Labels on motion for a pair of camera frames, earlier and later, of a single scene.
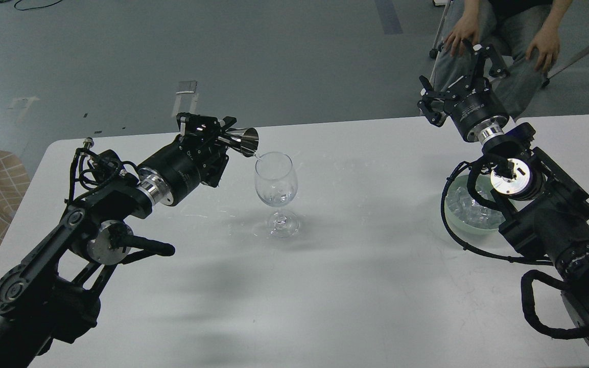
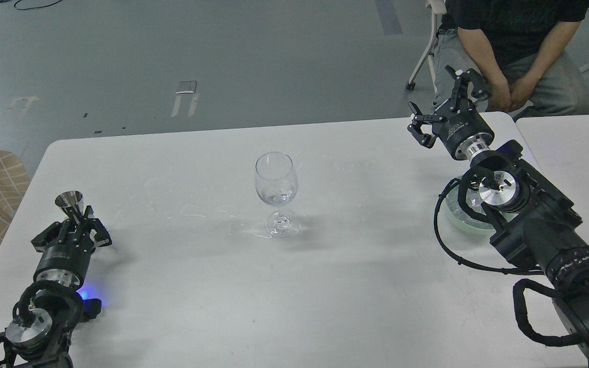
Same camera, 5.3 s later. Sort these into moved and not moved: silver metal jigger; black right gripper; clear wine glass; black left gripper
Moved: black left gripper; silver metal jigger; black right gripper
Not moved: clear wine glass
